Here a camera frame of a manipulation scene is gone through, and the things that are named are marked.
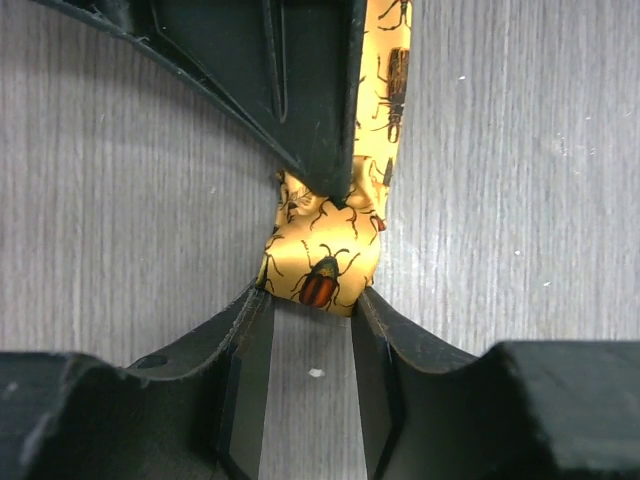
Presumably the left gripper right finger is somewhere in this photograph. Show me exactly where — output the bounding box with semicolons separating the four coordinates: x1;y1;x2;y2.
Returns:
351;289;639;479

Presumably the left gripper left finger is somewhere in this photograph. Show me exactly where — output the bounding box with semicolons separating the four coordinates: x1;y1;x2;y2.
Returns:
1;287;274;479

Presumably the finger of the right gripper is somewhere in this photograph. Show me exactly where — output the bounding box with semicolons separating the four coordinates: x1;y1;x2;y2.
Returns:
262;1;367;199
45;1;320;191

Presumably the yellow beetle print tie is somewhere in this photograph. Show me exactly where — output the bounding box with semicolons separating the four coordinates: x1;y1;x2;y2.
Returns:
256;1;413;316

